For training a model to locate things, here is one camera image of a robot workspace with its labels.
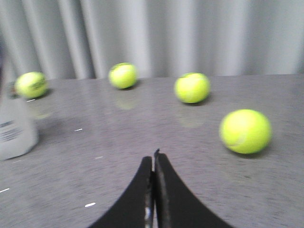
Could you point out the grey pleated curtain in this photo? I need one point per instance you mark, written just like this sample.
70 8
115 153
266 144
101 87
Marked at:
78 39

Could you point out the far right tennis ball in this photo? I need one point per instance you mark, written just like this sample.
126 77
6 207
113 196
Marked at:
245 131

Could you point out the right back tennis ball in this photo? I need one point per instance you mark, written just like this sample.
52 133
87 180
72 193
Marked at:
192 88

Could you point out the middle back tennis ball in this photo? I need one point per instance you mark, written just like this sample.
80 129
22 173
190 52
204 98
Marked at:
123 75

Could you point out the Roland Garros tennis ball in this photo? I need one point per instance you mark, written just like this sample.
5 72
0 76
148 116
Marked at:
31 85

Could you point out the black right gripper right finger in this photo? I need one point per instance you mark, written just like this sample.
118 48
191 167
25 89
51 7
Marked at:
176 205

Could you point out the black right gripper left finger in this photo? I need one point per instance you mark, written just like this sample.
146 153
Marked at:
135 207

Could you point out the white blue Wilson tennis can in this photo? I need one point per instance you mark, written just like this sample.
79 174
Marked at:
18 133

